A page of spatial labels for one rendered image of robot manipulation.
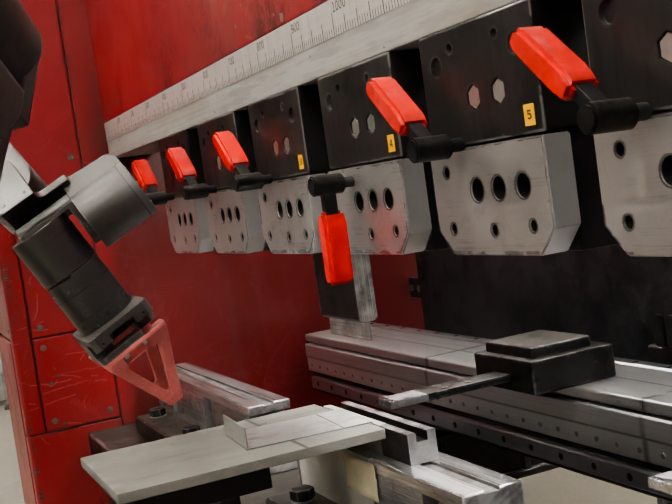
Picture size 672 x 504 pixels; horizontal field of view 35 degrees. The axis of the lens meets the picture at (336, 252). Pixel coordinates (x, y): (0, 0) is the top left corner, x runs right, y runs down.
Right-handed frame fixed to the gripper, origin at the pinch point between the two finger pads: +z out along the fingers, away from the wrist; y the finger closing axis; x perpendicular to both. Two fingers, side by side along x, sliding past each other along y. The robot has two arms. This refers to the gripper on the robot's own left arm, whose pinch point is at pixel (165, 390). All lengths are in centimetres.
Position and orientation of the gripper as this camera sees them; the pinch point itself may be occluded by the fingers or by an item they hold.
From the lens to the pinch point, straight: 104.7
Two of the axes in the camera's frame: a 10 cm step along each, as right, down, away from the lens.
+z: 5.6, 7.9, 2.3
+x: -7.3, 6.1, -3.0
